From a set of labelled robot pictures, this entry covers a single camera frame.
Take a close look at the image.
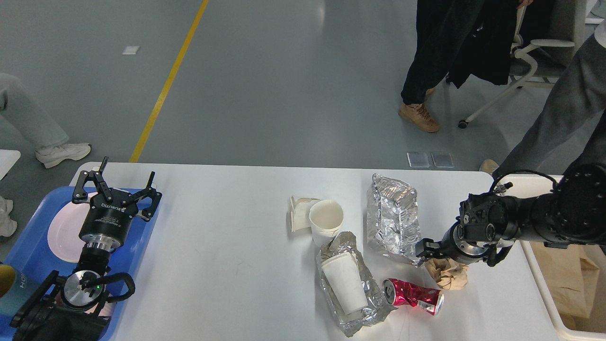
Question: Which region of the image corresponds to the metal floor plate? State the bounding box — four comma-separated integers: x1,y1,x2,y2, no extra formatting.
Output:
406,152,455,169

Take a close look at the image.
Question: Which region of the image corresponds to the crumpled brown paper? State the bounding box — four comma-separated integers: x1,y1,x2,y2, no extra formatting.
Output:
424,258,469,290

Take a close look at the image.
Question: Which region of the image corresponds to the crumpled foil under cup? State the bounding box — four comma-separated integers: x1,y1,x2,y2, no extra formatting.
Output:
316,232,394,337

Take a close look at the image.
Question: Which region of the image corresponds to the crushed red soda can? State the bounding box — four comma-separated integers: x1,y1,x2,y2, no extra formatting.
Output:
383,278,444,315

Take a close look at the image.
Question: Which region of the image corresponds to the lying white paper cup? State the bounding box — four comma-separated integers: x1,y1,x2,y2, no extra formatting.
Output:
321,251,368,314

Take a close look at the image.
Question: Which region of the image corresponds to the beige plastic bin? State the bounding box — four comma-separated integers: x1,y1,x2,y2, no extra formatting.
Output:
500,173,606,341

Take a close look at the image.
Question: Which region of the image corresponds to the person in grey trousers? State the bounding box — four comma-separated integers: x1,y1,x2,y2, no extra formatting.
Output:
479,22,606,179

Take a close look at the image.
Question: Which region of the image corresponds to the brown paper bag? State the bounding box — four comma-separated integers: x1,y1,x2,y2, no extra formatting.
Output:
531,242,600,319
559,313,578,331

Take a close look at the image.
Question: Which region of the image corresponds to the white office chair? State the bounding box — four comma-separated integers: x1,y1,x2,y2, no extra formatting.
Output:
457,7,576,129

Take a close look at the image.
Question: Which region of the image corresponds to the person in black clothes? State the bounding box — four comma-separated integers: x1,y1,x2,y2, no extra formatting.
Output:
400,0,530,133

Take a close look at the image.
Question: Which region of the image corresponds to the white table corner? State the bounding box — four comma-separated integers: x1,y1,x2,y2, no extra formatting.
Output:
0,149,21,180

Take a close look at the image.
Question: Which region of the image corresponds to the blue plastic tray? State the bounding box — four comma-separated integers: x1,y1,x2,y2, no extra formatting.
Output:
0,186,156,341

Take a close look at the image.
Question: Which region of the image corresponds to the large aluminium foil sheet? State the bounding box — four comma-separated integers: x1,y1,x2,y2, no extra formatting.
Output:
366,173,423,267

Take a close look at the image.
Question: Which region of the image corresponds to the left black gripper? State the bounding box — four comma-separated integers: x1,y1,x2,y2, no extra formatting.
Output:
71,157,162,250

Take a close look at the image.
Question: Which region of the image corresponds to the pink ribbed mug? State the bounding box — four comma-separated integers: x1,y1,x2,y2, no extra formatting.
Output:
52,292,116,323

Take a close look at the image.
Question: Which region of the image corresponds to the pink plate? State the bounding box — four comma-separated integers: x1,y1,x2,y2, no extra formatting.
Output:
47,202,89,263

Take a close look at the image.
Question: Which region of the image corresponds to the teal mug yellow inside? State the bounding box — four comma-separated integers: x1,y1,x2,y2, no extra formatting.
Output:
0,264,38,317

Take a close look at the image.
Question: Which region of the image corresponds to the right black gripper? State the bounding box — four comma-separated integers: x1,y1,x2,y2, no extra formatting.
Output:
415,223,492,265

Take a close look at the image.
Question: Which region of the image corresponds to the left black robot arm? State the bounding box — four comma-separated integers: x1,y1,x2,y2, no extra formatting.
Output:
1,158,162,341

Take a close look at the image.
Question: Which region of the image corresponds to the person in light jeans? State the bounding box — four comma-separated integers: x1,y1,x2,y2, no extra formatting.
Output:
0,72,92,238

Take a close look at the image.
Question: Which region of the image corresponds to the upright white paper cup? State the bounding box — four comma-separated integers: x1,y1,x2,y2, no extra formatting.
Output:
309,199,344,247

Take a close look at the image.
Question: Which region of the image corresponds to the crushed white paper cup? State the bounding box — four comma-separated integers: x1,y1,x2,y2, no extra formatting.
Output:
289,196,321,233

